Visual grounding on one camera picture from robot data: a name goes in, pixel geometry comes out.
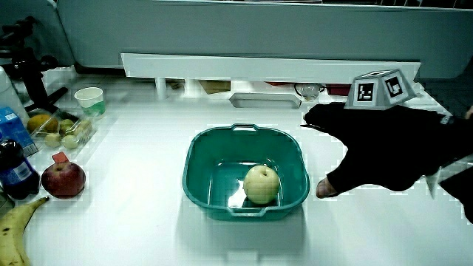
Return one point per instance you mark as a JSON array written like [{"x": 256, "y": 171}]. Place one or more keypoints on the red apple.
[{"x": 63, "y": 180}]

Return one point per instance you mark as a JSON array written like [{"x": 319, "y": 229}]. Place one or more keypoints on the dark soda bottle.
[{"x": 16, "y": 173}]

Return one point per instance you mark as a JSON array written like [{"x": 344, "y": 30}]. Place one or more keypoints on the yellow banana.
[{"x": 11, "y": 232}]

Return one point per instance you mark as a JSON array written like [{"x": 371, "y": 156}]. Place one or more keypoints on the white desk shelf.
[{"x": 258, "y": 68}]

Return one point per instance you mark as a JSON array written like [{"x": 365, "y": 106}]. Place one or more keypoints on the red flat object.
[{"x": 338, "y": 89}]

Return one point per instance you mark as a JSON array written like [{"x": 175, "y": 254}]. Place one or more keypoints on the black camera stand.
[{"x": 33, "y": 81}]

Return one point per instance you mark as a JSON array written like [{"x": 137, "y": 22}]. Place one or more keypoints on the green plastic basin plate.
[{"x": 207, "y": 155}]

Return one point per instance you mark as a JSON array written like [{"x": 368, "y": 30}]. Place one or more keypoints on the orange fruit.
[{"x": 41, "y": 123}]

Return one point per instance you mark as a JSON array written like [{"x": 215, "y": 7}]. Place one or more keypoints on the person's right hand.
[{"x": 388, "y": 147}]

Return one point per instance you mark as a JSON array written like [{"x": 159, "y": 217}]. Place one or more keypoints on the white shallow tray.
[{"x": 264, "y": 100}]

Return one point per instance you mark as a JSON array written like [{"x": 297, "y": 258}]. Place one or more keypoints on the clear plastic fruit tray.
[{"x": 86, "y": 136}]

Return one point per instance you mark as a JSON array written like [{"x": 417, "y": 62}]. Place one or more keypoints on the brown cardboard box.
[{"x": 216, "y": 86}]

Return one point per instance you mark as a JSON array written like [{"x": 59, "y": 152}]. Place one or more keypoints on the blue drink carton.
[{"x": 13, "y": 129}]

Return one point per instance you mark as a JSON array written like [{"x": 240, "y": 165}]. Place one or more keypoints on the orange tag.
[{"x": 60, "y": 157}]

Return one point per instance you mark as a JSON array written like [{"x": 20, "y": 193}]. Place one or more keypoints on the white paper cup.
[{"x": 90, "y": 101}]

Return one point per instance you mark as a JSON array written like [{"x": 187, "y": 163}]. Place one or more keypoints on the small pale green fruit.
[
  {"x": 70, "y": 142},
  {"x": 52, "y": 140}
]

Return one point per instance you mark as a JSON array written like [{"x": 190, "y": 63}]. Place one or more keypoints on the yellow-green pear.
[{"x": 261, "y": 184}]

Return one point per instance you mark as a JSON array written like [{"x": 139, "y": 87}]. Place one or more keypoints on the clear glass cup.
[{"x": 309, "y": 91}]

